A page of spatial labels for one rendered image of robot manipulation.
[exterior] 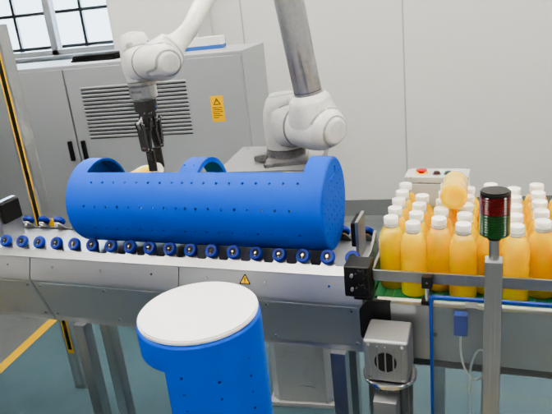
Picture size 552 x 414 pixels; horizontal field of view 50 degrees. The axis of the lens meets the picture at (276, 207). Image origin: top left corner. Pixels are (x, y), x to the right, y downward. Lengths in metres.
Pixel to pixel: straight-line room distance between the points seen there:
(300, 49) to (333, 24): 2.37
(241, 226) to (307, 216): 0.21
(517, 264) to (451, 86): 2.98
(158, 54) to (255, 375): 0.94
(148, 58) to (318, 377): 1.52
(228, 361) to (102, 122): 2.52
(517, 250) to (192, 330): 0.80
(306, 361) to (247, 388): 1.24
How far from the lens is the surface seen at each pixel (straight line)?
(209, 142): 3.41
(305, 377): 2.65
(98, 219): 2.01
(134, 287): 2.05
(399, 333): 1.57
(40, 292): 2.34
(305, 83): 2.10
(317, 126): 2.08
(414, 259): 1.59
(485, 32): 4.43
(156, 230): 1.91
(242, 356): 1.33
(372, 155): 4.56
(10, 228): 2.45
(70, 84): 3.70
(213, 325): 1.31
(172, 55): 1.78
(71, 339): 3.02
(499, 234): 1.34
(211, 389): 1.33
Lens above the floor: 1.68
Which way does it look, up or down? 19 degrees down
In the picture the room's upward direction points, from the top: 6 degrees counter-clockwise
